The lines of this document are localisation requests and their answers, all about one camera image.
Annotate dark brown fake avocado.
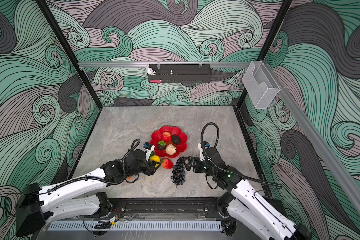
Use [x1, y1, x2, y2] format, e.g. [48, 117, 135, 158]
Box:
[158, 140, 167, 151]

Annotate aluminium wall rail back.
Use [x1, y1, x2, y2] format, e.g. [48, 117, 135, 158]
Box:
[77, 61, 253, 69]

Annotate cream fake pear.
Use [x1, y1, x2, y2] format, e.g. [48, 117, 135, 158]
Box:
[165, 144, 177, 156]

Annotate clear acrylic wall box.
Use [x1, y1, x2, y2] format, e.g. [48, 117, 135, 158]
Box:
[243, 61, 280, 110]

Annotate red fake strawberry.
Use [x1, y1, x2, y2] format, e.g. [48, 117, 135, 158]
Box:
[161, 158, 174, 169]

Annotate red flower-shaped fruit bowl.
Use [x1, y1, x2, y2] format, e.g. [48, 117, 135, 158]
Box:
[150, 126, 188, 158]

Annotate yellow fake lemon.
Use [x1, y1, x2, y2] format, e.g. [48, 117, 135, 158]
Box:
[150, 155, 161, 168]

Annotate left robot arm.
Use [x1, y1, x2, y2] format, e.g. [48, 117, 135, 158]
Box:
[15, 150, 161, 237]

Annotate black wall shelf tray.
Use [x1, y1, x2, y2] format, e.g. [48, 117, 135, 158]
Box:
[147, 64, 212, 84]

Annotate aluminium wall rail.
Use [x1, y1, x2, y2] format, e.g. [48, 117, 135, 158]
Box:
[77, 61, 253, 69]
[265, 63, 360, 215]

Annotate dark purple fake grapes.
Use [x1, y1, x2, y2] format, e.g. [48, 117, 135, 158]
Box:
[171, 157, 186, 186]

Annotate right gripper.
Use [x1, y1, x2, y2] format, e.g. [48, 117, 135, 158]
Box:
[182, 156, 219, 179]

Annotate white slotted cable duct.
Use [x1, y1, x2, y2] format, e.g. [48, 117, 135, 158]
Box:
[47, 221, 222, 232]

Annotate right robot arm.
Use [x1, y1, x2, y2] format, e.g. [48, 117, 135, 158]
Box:
[181, 148, 312, 240]

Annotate red fake wrinkled fruit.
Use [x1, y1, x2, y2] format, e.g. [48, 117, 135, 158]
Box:
[161, 131, 172, 143]

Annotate white rabbit figurine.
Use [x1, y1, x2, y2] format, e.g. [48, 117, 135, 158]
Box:
[145, 65, 156, 75]

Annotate aluminium wall rail right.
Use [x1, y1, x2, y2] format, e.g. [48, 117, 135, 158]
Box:
[265, 63, 360, 215]

